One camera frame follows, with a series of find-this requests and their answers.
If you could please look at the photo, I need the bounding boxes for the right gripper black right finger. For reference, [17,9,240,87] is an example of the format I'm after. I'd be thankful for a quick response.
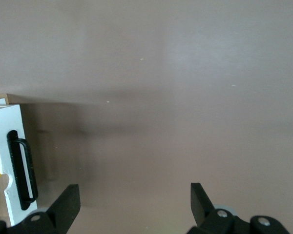
[187,182,289,234]

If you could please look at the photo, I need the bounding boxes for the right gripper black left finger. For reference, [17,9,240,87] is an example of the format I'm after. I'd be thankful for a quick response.
[7,184,81,234]

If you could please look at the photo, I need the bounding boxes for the white-fronted wooden drawer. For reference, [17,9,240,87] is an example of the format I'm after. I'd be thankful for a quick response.
[0,104,39,227]

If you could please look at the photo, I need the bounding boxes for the brown table cloth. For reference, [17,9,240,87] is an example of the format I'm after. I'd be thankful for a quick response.
[0,0,293,234]

